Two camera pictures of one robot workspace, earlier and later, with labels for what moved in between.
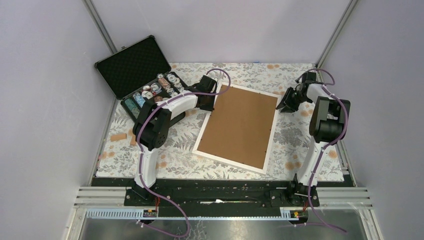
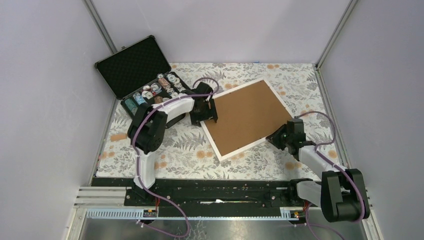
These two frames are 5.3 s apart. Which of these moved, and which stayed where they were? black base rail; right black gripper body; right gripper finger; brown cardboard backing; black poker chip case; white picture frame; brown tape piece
Moved: right gripper finger; white picture frame; brown cardboard backing; right black gripper body
Stayed: black base rail; brown tape piece; black poker chip case
